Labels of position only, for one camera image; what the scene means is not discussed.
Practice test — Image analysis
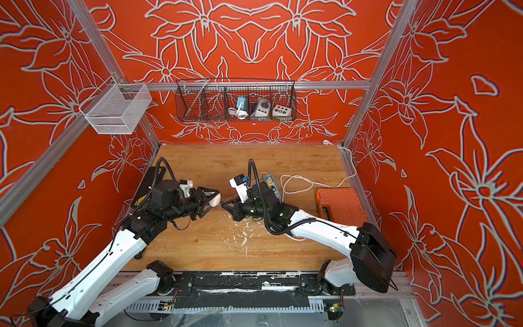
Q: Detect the white cube socket adapter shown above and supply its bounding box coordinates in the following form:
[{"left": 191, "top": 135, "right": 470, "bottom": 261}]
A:
[{"left": 272, "top": 105, "right": 292, "bottom": 119}]

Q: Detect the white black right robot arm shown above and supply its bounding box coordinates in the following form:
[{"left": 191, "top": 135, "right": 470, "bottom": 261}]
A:
[{"left": 221, "top": 159, "right": 398, "bottom": 293}]

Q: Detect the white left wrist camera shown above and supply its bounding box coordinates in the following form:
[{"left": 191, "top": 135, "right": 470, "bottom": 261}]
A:
[{"left": 179, "top": 180, "right": 193, "bottom": 198}]

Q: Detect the black wire wall basket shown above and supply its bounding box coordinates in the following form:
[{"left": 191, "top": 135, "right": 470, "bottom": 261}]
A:
[{"left": 174, "top": 78, "right": 298, "bottom": 123}]

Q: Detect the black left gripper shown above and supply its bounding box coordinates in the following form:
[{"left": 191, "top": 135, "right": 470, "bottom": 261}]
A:
[{"left": 165, "top": 186, "right": 221, "bottom": 223}]

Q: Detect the blue power strip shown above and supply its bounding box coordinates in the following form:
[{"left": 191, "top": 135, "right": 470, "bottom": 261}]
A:
[{"left": 264, "top": 174, "right": 282, "bottom": 200}]

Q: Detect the white mesh wall basket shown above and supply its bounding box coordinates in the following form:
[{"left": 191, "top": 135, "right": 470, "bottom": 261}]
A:
[{"left": 80, "top": 84, "right": 152, "bottom": 135}]

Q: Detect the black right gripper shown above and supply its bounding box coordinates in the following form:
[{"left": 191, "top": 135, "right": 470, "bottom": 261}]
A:
[{"left": 220, "top": 197, "right": 272, "bottom": 224}]

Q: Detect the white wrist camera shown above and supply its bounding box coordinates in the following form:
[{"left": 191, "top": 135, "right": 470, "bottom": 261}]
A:
[
  {"left": 230, "top": 174, "right": 249, "bottom": 203},
  {"left": 179, "top": 180, "right": 193, "bottom": 198}
]

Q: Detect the white round socket adapter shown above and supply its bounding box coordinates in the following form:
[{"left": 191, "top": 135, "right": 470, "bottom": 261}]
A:
[{"left": 253, "top": 99, "right": 271, "bottom": 118}]

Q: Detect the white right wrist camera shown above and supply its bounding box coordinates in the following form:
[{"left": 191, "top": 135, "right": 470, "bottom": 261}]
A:
[{"left": 230, "top": 174, "right": 249, "bottom": 203}]

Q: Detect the blue white charger in basket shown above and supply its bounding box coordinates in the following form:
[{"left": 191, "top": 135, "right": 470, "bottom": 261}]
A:
[{"left": 236, "top": 97, "right": 249, "bottom": 113}]

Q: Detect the pink earbuds case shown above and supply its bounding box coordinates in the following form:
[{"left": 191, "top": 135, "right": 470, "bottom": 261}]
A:
[{"left": 208, "top": 192, "right": 221, "bottom": 207}]

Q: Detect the white power strip cord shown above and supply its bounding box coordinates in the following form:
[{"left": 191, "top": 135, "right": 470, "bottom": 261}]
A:
[{"left": 279, "top": 140, "right": 358, "bottom": 242}]

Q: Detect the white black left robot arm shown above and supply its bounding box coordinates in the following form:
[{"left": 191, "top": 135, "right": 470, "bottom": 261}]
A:
[{"left": 27, "top": 158, "right": 221, "bottom": 326}]

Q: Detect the red plastic toolbox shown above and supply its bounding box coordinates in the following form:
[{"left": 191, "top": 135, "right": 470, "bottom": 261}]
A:
[{"left": 315, "top": 187, "right": 368, "bottom": 227}]

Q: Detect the black flat tool case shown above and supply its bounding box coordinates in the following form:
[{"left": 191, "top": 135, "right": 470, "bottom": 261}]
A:
[{"left": 130, "top": 167, "right": 155, "bottom": 208}]

